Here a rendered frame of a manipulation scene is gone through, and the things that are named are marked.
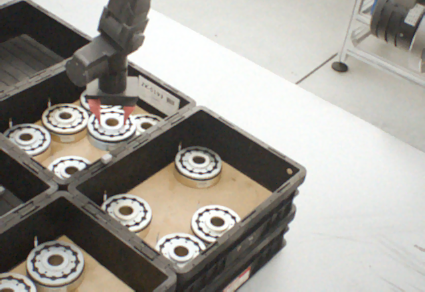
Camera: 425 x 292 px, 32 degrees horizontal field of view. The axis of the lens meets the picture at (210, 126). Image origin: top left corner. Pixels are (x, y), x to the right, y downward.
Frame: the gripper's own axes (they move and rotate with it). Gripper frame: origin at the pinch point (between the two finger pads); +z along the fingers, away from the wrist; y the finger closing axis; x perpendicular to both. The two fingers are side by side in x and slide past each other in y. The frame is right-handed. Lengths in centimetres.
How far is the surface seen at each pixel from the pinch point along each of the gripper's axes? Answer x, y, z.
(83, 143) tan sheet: 5.2, -6.3, 11.0
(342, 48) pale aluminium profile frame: 163, 105, 89
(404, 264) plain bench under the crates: -17, 65, 26
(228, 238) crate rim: -31.4, 21.5, 1.1
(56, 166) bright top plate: -5.9, -11.3, 7.8
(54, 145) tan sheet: 3.9, -12.5, 10.8
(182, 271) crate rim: -39.1, 12.7, 0.6
